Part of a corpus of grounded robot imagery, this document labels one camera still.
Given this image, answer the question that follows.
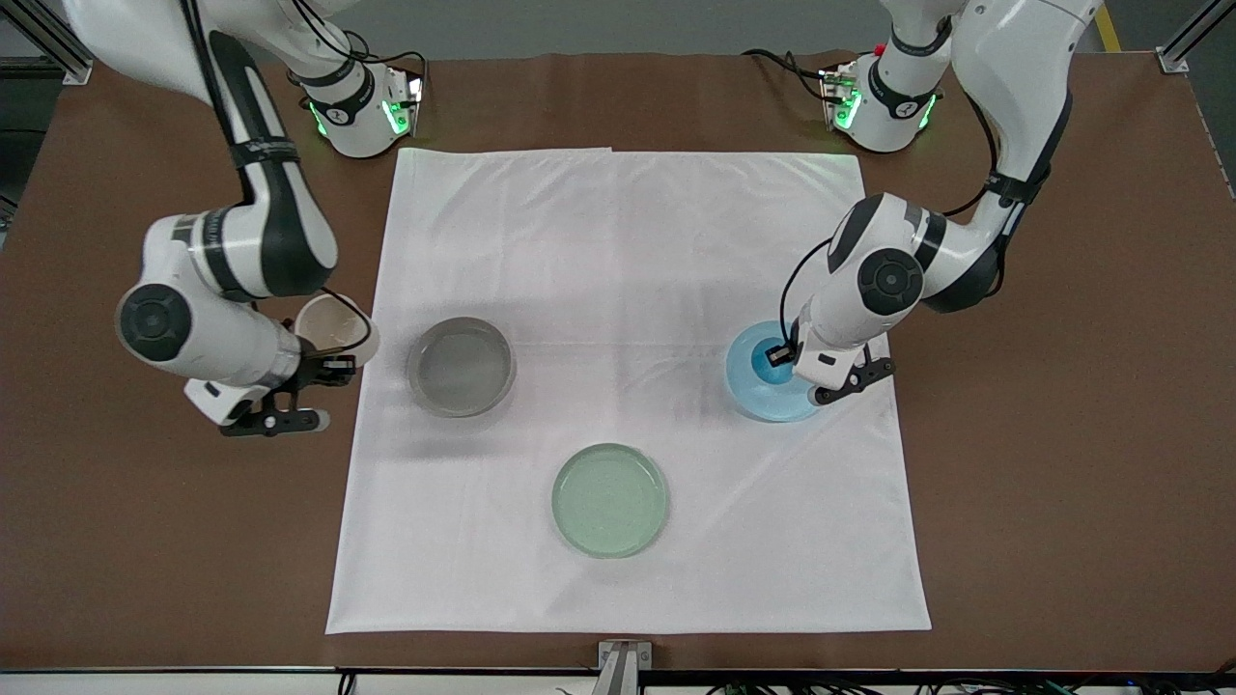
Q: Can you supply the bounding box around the white mug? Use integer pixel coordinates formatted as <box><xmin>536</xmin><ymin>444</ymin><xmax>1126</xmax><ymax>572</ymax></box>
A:
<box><xmin>293</xmin><ymin>294</ymin><xmax>380</xmax><ymax>369</ymax></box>

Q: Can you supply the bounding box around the gray ceramic plate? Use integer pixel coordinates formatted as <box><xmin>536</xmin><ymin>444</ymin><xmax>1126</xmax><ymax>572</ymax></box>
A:
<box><xmin>406</xmin><ymin>316</ymin><xmax>518</xmax><ymax>419</ymax></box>

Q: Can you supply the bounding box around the green ceramic plate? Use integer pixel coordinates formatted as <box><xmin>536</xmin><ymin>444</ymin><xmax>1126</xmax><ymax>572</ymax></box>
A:
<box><xmin>550</xmin><ymin>442</ymin><xmax>671</xmax><ymax>560</ymax></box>

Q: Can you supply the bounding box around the blue bowl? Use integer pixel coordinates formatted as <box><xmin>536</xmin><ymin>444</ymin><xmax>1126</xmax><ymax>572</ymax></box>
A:
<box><xmin>725</xmin><ymin>320</ymin><xmax>823</xmax><ymax>424</ymax></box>

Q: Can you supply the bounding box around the white cloth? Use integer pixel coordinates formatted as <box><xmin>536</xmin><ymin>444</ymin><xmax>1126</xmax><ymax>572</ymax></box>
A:
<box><xmin>325</xmin><ymin>147</ymin><xmax>933</xmax><ymax>635</ymax></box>

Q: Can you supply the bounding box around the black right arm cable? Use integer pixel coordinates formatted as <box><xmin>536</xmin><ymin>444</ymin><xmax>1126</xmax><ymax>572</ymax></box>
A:
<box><xmin>179</xmin><ymin>0</ymin><xmax>378</xmax><ymax>360</ymax></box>

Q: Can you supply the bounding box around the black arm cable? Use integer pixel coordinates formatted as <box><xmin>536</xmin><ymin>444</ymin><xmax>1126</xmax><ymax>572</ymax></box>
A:
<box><xmin>179</xmin><ymin>0</ymin><xmax>378</xmax><ymax>360</ymax></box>
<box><xmin>779</xmin><ymin>92</ymin><xmax>1007</xmax><ymax>350</ymax></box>

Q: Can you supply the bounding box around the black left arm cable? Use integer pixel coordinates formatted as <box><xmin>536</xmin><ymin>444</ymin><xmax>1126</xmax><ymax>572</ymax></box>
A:
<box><xmin>779</xmin><ymin>92</ymin><xmax>1007</xmax><ymax>350</ymax></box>

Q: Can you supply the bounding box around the black left base cable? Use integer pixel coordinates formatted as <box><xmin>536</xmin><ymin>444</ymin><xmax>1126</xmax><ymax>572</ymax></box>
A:
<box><xmin>741</xmin><ymin>47</ymin><xmax>833</xmax><ymax>99</ymax></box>

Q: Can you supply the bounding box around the black base cable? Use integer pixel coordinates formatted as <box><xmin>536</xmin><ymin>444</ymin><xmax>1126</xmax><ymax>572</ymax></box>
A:
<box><xmin>741</xmin><ymin>47</ymin><xmax>833</xmax><ymax>99</ymax></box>
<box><xmin>290</xmin><ymin>0</ymin><xmax>429</xmax><ymax>93</ymax></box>

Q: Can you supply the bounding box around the black right base cable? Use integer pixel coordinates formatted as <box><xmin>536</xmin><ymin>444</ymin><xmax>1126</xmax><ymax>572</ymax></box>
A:
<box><xmin>290</xmin><ymin>0</ymin><xmax>429</xmax><ymax>93</ymax></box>

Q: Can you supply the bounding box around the metal table bracket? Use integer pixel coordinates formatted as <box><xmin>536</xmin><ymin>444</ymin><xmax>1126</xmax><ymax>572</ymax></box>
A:
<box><xmin>591</xmin><ymin>639</ymin><xmax>655</xmax><ymax>695</ymax></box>

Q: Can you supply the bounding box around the aluminium frame profile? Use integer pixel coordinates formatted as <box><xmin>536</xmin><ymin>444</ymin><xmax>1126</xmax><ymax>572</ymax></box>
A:
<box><xmin>1157</xmin><ymin>0</ymin><xmax>1236</xmax><ymax>74</ymax></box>
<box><xmin>0</xmin><ymin>0</ymin><xmax>94</xmax><ymax>84</ymax></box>

